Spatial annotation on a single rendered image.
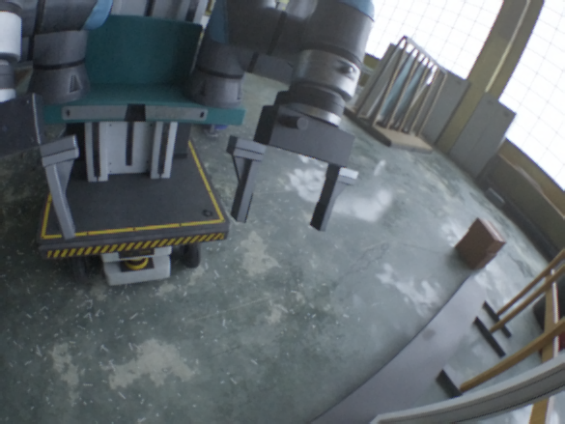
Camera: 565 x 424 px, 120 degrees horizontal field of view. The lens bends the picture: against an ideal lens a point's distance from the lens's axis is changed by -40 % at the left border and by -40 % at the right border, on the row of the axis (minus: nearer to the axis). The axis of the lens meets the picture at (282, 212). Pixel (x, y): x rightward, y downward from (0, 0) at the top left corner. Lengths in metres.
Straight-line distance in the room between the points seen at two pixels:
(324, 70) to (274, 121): 0.09
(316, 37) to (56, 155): 0.32
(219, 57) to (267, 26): 0.32
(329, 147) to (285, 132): 0.07
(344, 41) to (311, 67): 0.06
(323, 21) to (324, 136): 0.16
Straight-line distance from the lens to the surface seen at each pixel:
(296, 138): 0.33
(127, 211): 0.98
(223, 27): 0.48
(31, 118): 0.28
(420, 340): 1.52
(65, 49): 0.74
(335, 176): 0.40
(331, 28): 0.37
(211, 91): 0.77
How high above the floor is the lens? 0.99
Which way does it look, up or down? 36 degrees down
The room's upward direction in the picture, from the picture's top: 25 degrees clockwise
